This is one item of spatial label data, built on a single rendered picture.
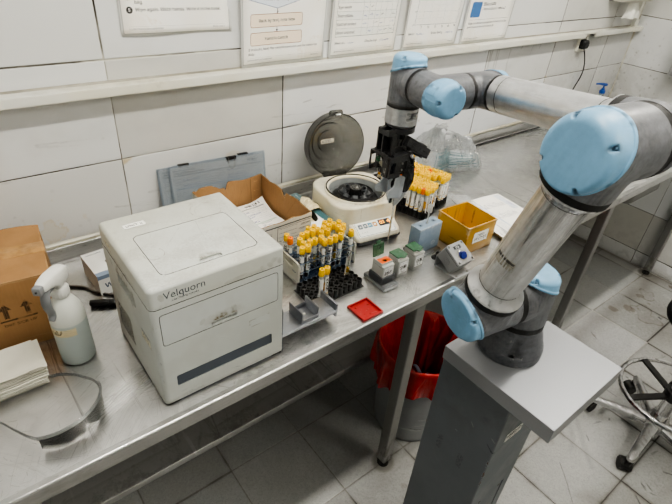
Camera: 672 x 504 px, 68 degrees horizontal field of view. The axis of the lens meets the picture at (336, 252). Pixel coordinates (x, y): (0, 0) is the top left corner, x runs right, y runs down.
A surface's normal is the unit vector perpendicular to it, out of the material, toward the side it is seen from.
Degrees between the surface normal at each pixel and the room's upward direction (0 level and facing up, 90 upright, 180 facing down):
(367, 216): 90
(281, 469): 0
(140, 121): 90
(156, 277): 0
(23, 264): 2
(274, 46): 94
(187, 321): 90
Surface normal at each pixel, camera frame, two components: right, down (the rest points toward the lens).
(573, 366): 0.06, -0.82
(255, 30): 0.63, 0.52
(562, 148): -0.85, 0.14
